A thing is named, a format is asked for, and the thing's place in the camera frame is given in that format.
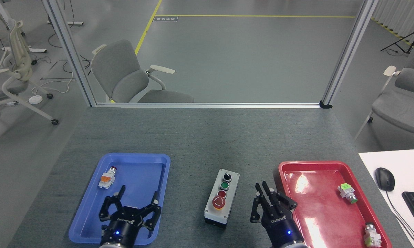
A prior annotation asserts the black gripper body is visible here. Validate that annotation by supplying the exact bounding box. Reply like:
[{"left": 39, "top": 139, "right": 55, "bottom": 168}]
[
  {"left": 260, "top": 206, "right": 306, "bottom": 248},
  {"left": 100, "top": 206, "right": 146, "bottom": 247}
]

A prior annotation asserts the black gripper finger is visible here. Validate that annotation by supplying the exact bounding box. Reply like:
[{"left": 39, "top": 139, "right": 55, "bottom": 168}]
[
  {"left": 141, "top": 190, "right": 162, "bottom": 231},
  {"left": 250, "top": 183, "right": 271, "bottom": 224},
  {"left": 262, "top": 181, "right": 299, "bottom": 217},
  {"left": 99, "top": 185, "right": 126, "bottom": 223}
]

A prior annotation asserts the grey control box with buttons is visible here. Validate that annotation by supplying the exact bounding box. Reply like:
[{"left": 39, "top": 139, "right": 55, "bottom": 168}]
[{"left": 204, "top": 168, "right": 240, "bottom": 229}]

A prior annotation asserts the red push button orange block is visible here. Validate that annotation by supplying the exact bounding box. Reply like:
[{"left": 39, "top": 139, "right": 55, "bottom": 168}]
[{"left": 98, "top": 166, "right": 118, "bottom": 189}]

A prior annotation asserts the blue plastic tray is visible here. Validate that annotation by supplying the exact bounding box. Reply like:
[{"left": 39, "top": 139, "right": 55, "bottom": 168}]
[{"left": 69, "top": 153, "right": 171, "bottom": 246}]

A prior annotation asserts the red plastic tray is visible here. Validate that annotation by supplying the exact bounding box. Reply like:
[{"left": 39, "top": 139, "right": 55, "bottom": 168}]
[{"left": 278, "top": 161, "right": 393, "bottom": 248}]

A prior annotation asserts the black computer mouse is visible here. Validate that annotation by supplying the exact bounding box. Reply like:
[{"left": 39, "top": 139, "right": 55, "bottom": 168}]
[{"left": 375, "top": 167, "right": 395, "bottom": 192}]

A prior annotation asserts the white desk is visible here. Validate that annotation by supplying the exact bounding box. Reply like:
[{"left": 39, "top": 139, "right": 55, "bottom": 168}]
[{"left": 358, "top": 148, "right": 414, "bottom": 248}]

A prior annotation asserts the grey chair with white armrest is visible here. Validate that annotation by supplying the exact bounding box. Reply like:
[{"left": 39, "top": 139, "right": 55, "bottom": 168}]
[{"left": 91, "top": 39, "right": 195, "bottom": 104}]

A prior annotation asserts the grey padded armchair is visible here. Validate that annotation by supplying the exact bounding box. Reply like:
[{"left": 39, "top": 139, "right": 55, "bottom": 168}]
[{"left": 352, "top": 37, "right": 414, "bottom": 148}]

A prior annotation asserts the white mesh office chair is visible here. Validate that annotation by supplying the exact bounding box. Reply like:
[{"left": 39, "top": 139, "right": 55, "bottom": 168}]
[{"left": 0, "top": 19, "right": 60, "bottom": 143}]

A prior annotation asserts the white desk foot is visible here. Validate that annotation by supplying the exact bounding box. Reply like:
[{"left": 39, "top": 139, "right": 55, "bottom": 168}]
[
  {"left": 47, "top": 21, "right": 84, "bottom": 27},
  {"left": 2, "top": 46, "right": 48, "bottom": 53}
]

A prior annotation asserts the black tripod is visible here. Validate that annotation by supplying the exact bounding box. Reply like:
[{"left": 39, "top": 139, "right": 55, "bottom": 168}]
[{"left": 380, "top": 25, "right": 414, "bottom": 55}]

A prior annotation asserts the white curtain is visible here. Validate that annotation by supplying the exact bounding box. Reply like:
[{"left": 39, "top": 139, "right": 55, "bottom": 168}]
[{"left": 370, "top": 0, "right": 414, "bottom": 39}]

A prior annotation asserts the green push button switch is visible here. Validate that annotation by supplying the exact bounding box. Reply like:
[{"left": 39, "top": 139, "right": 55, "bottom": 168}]
[{"left": 337, "top": 183, "right": 359, "bottom": 204}]

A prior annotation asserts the silver aluminium rail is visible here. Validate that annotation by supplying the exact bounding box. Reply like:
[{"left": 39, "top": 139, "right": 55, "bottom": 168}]
[{"left": 95, "top": 102, "right": 323, "bottom": 109}]

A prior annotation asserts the black mouse cable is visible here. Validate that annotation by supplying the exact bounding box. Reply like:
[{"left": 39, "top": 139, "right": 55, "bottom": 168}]
[{"left": 385, "top": 191, "right": 414, "bottom": 248}]

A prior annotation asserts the white floor cable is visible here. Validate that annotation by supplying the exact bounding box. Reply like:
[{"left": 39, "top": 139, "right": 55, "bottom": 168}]
[{"left": 31, "top": 68, "right": 77, "bottom": 96}]

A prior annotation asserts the black floor cable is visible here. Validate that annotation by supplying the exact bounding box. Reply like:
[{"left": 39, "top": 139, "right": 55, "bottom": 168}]
[{"left": 48, "top": 33, "right": 92, "bottom": 75}]

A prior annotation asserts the silver aluminium post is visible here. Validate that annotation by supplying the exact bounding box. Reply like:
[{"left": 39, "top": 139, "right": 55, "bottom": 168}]
[
  {"left": 42, "top": 0, "right": 97, "bottom": 107},
  {"left": 320, "top": 0, "right": 379, "bottom": 106}
]

